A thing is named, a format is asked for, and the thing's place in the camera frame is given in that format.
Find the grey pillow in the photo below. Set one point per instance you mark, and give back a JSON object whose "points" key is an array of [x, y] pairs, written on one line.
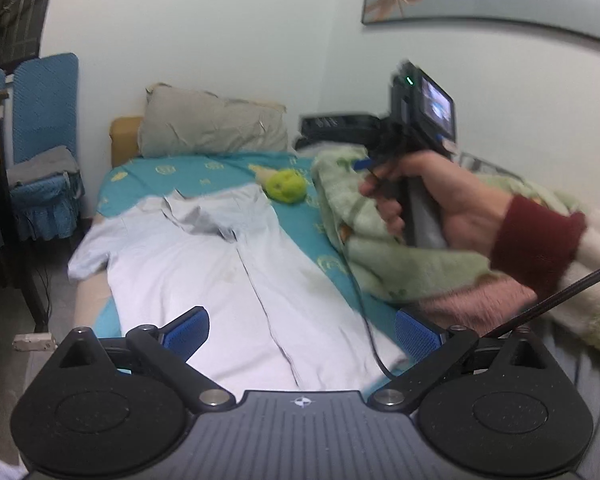
{"points": [[205, 125]]}

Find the green plush toy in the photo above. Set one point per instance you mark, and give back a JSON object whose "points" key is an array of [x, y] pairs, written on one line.
{"points": [[285, 187]]}

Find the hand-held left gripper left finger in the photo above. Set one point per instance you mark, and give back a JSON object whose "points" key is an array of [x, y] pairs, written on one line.
{"points": [[187, 334]]}

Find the person's right forearm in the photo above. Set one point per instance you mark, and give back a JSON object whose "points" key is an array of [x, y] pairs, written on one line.
{"points": [[540, 245]]}

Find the person's right hand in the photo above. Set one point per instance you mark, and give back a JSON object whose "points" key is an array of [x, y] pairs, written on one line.
{"points": [[465, 205]]}

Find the light blue shirt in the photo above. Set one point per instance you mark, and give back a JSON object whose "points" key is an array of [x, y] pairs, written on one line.
{"points": [[190, 270]]}

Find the thin black rod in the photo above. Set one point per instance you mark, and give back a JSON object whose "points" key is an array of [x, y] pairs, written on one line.
{"points": [[570, 287]]}

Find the teal patterned bed sheet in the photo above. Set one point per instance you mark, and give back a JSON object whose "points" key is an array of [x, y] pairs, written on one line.
{"points": [[300, 232]]}

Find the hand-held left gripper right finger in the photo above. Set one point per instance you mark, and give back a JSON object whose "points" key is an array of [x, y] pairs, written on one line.
{"points": [[416, 336]]}

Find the green fleece blanket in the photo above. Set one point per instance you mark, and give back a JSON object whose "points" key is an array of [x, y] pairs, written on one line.
{"points": [[380, 260]]}

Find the brown cardboard box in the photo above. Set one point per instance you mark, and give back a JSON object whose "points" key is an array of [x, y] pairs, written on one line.
{"points": [[125, 140]]}

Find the pink fleece cloth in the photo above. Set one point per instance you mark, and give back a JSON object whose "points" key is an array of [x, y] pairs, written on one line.
{"points": [[470, 305]]}

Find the white power strip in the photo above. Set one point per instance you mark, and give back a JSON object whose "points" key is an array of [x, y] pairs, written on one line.
{"points": [[32, 342]]}

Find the grey folded clothes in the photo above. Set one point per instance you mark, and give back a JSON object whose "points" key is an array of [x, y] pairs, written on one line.
{"points": [[42, 167]]}

